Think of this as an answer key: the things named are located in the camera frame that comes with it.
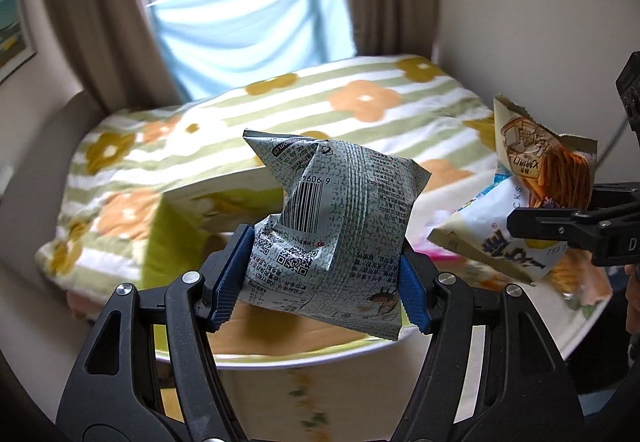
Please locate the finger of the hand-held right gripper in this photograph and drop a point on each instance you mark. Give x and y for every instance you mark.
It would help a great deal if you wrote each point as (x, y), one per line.
(550, 224)

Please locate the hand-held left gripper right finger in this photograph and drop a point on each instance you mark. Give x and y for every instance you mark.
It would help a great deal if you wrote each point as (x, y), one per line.
(415, 292)

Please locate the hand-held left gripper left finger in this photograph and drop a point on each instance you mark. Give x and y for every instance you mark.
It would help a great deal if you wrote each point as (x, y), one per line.
(232, 272)

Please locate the biscuit stick snack packet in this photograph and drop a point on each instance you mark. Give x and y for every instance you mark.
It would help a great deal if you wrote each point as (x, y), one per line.
(540, 157)

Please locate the yellow-green cardboard box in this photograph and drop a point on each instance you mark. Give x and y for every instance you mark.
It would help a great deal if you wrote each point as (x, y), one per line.
(170, 232)

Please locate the grey speckled snack packet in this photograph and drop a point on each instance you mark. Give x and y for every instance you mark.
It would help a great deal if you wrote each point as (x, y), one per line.
(340, 222)

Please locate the cream floral tablecloth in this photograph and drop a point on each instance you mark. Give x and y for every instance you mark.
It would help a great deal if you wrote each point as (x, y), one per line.
(300, 337)

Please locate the striped floral blanket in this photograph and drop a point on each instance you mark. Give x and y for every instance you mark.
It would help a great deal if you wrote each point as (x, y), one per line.
(300, 112)

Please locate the light blue cloth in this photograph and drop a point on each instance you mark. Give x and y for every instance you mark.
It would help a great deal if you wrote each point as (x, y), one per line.
(250, 32)

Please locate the beige bed frame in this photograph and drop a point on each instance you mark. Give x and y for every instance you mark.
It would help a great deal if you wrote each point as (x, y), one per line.
(45, 142)

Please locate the framed wall picture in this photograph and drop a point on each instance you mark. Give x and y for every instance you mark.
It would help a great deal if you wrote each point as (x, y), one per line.
(12, 37)

